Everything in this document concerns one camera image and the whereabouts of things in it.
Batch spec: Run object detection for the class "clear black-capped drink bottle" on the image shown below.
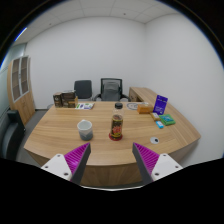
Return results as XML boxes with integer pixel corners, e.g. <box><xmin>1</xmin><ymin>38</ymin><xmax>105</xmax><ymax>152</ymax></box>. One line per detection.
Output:
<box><xmin>109</xmin><ymin>102</ymin><xmax>125</xmax><ymax>141</ymax></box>

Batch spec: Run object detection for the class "grey mesh office chair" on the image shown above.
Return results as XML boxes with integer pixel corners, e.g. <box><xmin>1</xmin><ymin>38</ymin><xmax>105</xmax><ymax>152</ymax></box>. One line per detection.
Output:
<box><xmin>93</xmin><ymin>77</ymin><xmax>131</xmax><ymax>102</ymax></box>

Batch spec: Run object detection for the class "black office chair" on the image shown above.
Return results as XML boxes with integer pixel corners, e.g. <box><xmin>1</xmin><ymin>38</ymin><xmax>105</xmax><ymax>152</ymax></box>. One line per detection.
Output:
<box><xmin>73</xmin><ymin>79</ymin><xmax>94</xmax><ymax>101</ymax></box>

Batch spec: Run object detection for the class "purple sign card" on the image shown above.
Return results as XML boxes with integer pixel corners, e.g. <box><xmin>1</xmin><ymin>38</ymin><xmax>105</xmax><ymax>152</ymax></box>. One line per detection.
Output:
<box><xmin>152</xmin><ymin>94</ymin><xmax>169</xmax><ymax>116</ymax></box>

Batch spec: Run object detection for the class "large dark brown box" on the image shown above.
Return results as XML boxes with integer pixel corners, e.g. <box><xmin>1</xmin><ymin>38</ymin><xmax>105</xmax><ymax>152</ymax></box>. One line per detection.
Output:
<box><xmin>60</xmin><ymin>89</ymin><xmax>79</xmax><ymax>109</ymax></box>

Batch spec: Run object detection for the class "flat round red coaster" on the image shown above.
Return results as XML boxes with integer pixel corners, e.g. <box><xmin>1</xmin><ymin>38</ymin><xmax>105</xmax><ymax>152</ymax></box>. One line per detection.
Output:
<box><xmin>108</xmin><ymin>132</ymin><xmax>124</xmax><ymax>142</ymax></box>

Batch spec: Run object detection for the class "green and white leaflet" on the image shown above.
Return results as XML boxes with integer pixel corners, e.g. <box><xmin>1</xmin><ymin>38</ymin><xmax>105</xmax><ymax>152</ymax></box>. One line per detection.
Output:
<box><xmin>74</xmin><ymin>102</ymin><xmax>95</xmax><ymax>111</ymax></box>

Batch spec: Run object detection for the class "wooden glass-door cabinet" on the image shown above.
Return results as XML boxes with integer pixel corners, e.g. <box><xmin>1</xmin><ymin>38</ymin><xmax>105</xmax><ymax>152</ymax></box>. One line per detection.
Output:
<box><xmin>6</xmin><ymin>55</ymin><xmax>36</xmax><ymax>126</ymax></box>

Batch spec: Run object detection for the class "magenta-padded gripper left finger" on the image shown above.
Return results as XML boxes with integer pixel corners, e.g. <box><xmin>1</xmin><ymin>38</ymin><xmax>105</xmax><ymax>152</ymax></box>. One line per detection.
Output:
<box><xmin>40</xmin><ymin>142</ymin><xmax>92</xmax><ymax>185</ymax></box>

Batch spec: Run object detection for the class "orange-brown box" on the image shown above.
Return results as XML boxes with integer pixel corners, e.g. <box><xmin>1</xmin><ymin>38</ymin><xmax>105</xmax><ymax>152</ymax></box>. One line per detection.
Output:
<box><xmin>137</xmin><ymin>101</ymin><xmax>154</xmax><ymax>115</ymax></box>

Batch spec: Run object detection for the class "small dark brown box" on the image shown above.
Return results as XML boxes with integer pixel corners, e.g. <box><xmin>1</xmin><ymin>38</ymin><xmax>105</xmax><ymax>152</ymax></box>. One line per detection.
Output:
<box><xmin>52</xmin><ymin>91</ymin><xmax>63</xmax><ymax>108</ymax></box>

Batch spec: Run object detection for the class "small tan box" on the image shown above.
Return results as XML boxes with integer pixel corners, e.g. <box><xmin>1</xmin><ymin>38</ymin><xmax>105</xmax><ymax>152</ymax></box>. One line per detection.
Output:
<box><xmin>149</xmin><ymin>112</ymin><xmax>162</xmax><ymax>122</ymax></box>

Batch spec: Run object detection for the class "round white disc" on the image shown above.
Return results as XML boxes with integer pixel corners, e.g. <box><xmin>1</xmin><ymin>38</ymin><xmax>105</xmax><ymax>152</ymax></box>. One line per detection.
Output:
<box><xmin>126</xmin><ymin>102</ymin><xmax>139</xmax><ymax>111</ymax></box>

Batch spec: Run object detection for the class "black sofa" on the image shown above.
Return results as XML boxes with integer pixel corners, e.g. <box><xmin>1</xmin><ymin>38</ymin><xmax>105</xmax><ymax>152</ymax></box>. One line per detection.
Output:
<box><xmin>0</xmin><ymin>109</ymin><xmax>26</xmax><ymax>161</ymax></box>

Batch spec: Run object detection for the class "wooden side desk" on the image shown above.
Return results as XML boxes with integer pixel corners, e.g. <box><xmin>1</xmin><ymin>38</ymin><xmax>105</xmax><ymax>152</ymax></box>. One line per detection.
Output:
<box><xmin>128</xmin><ymin>86</ymin><xmax>158</xmax><ymax>104</ymax></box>

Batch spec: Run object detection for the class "white and grey mug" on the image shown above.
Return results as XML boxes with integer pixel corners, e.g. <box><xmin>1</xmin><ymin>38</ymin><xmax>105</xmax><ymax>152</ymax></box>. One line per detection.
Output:
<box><xmin>76</xmin><ymin>119</ymin><xmax>94</xmax><ymax>142</ymax></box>

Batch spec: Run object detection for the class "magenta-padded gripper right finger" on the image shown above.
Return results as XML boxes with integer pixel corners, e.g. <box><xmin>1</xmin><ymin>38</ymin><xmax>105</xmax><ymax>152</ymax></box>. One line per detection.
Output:
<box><xmin>132</xmin><ymin>142</ymin><xmax>184</xmax><ymax>185</ymax></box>

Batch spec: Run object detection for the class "green flat box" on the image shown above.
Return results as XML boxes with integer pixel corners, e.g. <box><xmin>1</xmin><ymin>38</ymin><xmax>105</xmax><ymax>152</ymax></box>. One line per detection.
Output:
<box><xmin>158</xmin><ymin>113</ymin><xmax>177</xmax><ymax>127</ymax></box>

